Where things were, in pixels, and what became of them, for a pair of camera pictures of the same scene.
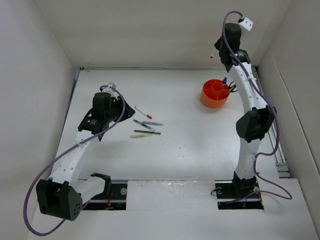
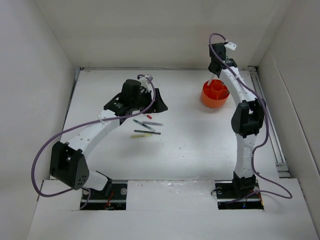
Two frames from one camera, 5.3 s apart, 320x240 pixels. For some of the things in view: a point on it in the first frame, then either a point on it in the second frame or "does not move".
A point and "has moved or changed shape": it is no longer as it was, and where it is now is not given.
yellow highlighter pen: [140, 135] does not move
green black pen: [143, 124] does not move
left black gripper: [128, 113] to [159, 106]
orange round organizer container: [214, 94] does not move
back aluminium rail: [152, 68] does not move
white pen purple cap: [214, 53] has moved or changed shape
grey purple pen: [153, 123] does not move
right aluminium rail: [281, 168] does not move
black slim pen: [140, 131] does not move
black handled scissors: [231, 88] has moved or changed shape
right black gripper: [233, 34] to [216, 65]
